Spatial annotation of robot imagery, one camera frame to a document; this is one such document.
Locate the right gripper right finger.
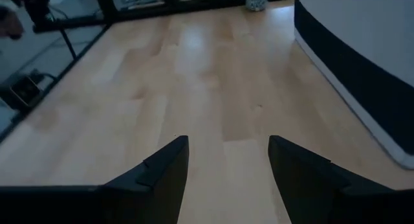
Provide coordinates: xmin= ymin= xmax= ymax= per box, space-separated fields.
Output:
xmin=268 ymin=135 xmax=394 ymax=224

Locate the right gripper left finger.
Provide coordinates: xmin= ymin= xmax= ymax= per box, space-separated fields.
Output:
xmin=103 ymin=135 xmax=190 ymax=224

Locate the navy fabric basket white band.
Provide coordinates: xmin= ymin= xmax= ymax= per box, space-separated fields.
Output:
xmin=293 ymin=0 xmax=414 ymax=171

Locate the black power adapter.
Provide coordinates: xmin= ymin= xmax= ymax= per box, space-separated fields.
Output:
xmin=8 ymin=73 xmax=45 ymax=107

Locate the small patterned bowl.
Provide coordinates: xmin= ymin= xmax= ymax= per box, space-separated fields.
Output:
xmin=245 ymin=0 xmax=269 ymax=12

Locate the light pink garment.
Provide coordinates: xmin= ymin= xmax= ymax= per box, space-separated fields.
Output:
xmin=0 ymin=0 xmax=25 ymax=41

